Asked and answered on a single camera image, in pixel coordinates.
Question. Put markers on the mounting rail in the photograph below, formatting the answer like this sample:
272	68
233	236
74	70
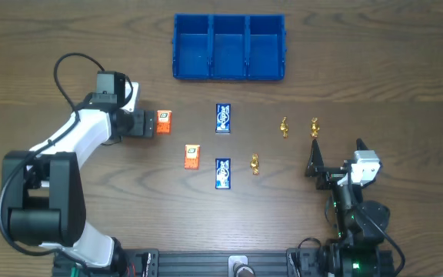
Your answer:
198	263

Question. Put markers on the blue candy pack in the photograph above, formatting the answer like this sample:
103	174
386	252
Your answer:
223	118
222	174

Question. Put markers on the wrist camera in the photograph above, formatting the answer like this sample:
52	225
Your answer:
134	96
364	167

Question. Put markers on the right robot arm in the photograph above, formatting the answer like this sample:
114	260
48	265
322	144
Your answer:
346	215

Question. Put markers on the blue tray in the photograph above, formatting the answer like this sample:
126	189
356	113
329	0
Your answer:
227	54

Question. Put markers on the gold candy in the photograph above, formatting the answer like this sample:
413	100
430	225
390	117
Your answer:
254	164
284	127
314	127

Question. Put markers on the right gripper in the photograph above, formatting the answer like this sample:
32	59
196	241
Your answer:
333	179

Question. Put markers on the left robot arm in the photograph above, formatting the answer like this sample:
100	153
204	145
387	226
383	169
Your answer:
90	127

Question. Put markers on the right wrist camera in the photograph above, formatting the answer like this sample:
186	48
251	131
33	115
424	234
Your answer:
364	167

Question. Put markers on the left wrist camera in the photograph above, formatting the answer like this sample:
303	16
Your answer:
134	96

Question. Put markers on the orange candy box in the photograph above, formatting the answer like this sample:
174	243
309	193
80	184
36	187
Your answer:
192	157
164	123

